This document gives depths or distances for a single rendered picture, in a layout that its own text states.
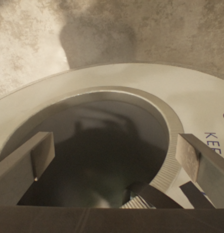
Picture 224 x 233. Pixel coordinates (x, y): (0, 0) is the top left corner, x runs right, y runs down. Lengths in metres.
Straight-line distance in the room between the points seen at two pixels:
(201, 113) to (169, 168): 0.22
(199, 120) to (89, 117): 0.47
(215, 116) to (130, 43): 0.77
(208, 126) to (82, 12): 0.96
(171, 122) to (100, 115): 0.38
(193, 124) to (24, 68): 1.28
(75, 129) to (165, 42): 0.77
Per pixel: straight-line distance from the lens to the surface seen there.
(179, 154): 0.17
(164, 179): 0.37
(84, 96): 0.72
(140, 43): 1.15
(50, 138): 0.16
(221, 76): 0.77
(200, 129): 0.48
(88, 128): 0.82
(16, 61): 1.49
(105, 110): 0.75
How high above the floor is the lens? 1.12
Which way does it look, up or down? 51 degrees down
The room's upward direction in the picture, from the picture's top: 168 degrees counter-clockwise
